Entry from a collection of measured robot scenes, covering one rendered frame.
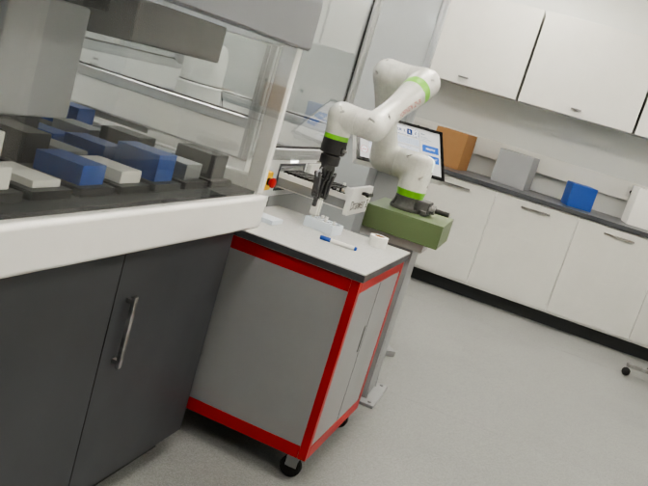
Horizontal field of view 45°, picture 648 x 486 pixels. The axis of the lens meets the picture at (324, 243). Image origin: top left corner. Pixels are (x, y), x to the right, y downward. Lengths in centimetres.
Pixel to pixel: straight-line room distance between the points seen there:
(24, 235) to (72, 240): 15
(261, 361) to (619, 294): 392
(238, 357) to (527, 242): 373
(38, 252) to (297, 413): 132
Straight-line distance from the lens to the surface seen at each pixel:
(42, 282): 174
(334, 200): 308
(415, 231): 327
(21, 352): 178
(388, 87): 323
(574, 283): 611
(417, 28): 487
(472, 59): 644
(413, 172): 336
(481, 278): 613
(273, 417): 268
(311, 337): 256
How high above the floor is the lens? 131
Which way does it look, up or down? 12 degrees down
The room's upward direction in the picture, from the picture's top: 17 degrees clockwise
